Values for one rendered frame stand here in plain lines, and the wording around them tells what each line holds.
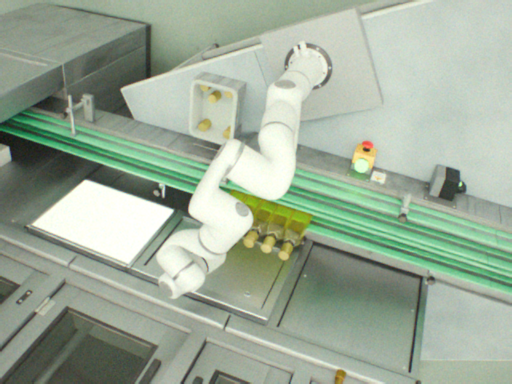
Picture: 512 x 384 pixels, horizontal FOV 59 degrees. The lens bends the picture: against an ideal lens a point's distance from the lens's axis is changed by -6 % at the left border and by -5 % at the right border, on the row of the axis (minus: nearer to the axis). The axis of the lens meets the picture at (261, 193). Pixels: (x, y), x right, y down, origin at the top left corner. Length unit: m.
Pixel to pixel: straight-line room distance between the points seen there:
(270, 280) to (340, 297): 0.24
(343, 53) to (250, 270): 0.75
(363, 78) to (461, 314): 1.07
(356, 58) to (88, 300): 1.11
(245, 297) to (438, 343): 1.03
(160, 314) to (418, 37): 1.13
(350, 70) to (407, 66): 0.18
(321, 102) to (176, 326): 0.84
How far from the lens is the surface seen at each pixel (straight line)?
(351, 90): 1.54
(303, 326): 1.49
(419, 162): 1.66
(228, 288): 1.51
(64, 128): 1.99
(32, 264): 1.68
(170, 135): 1.86
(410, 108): 1.58
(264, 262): 1.60
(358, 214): 1.59
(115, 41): 2.39
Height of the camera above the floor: 2.21
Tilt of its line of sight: 51 degrees down
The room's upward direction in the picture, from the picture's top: 147 degrees counter-clockwise
